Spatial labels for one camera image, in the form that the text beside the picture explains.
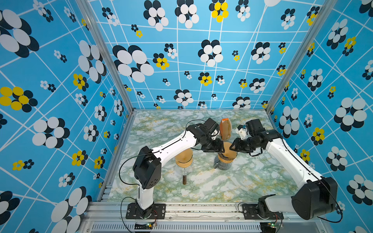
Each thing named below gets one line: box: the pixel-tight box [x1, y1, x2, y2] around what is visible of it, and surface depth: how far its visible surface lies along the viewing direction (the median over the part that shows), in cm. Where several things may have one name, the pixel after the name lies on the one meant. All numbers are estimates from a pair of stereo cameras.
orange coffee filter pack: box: [219, 117, 233, 142], surface depth 102 cm
